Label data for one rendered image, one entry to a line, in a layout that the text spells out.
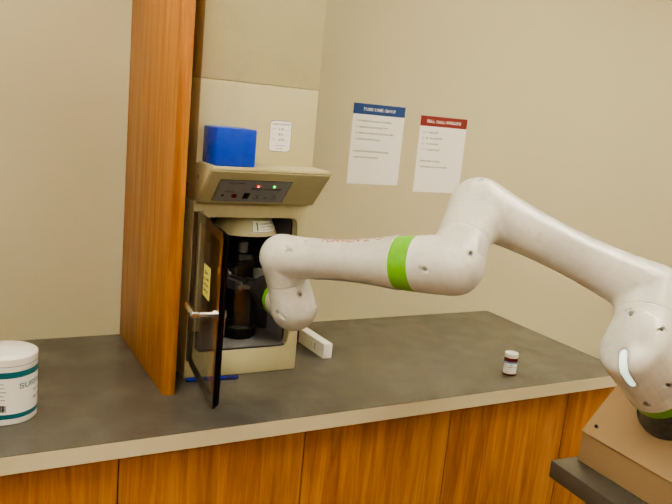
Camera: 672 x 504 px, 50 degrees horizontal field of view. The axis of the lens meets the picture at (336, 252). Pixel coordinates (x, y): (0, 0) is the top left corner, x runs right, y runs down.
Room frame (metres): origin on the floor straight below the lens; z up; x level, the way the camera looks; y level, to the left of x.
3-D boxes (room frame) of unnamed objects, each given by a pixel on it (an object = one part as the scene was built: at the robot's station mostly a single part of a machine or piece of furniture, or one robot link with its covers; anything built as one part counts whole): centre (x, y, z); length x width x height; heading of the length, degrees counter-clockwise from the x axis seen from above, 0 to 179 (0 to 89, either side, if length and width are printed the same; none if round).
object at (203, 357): (1.62, 0.29, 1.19); 0.30 x 0.01 x 0.40; 22
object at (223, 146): (1.75, 0.28, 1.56); 0.10 x 0.10 x 0.09; 29
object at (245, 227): (1.95, 0.26, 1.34); 0.18 x 0.18 x 0.05
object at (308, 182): (1.80, 0.20, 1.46); 0.32 x 0.12 x 0.10; 119
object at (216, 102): (1.96, 0.29, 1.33); 0.32 x 0.25 x 0.77; 119
